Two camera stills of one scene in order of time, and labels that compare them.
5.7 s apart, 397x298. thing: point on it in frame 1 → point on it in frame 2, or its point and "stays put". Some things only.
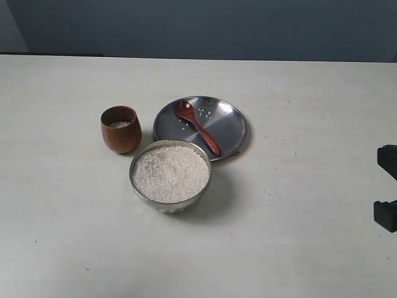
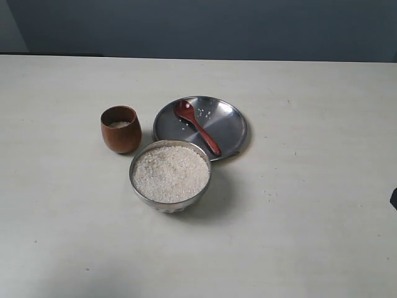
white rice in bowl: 171,174 stays put
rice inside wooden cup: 119,124 stays put
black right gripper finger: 387,159 → 393,198
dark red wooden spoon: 184,108 stays put
